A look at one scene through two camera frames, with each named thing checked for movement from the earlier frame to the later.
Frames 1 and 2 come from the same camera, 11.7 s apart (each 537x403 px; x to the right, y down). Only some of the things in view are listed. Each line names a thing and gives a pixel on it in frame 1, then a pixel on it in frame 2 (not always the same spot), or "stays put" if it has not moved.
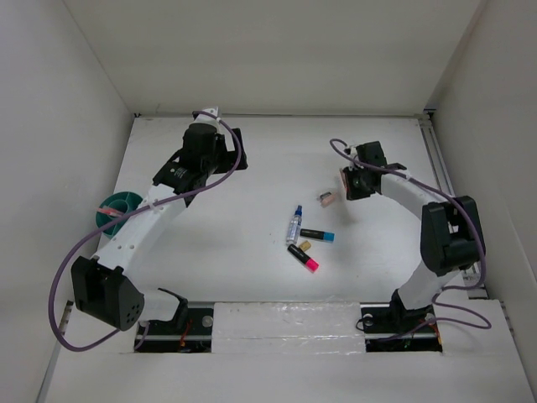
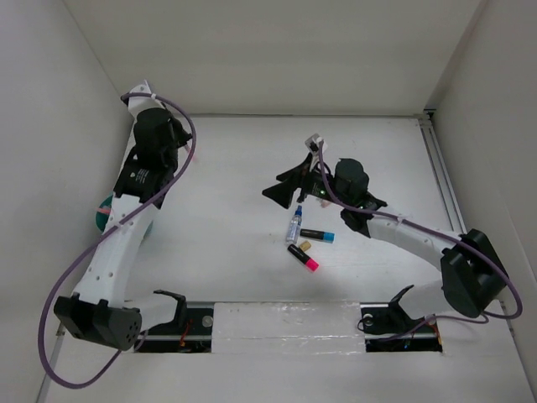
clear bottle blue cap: x=294 y=227 stays put
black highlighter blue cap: x=318 y=234 stays put
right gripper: x=353 y=194 to x=284 y=192
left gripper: x=230 y=159 to x=183 y=136
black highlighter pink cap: x=310 y=264 stays put
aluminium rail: x=440 y=170 stays put
